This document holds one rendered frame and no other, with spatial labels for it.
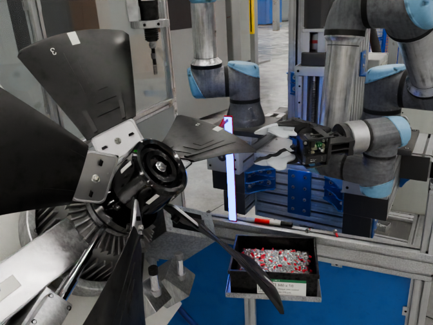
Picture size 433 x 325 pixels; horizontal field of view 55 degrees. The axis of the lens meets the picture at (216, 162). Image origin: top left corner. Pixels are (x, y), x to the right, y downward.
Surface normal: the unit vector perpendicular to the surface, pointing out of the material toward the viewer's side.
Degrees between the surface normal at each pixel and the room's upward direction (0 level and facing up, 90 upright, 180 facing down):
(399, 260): 90
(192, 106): 90
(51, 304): 50
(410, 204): 90
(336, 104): 82
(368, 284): 90
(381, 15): 116
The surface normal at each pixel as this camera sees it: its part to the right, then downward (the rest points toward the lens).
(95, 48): 0.25, -0.43
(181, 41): 0.75, 0.21
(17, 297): 0.67, -0.52
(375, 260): -0.40, 0.36
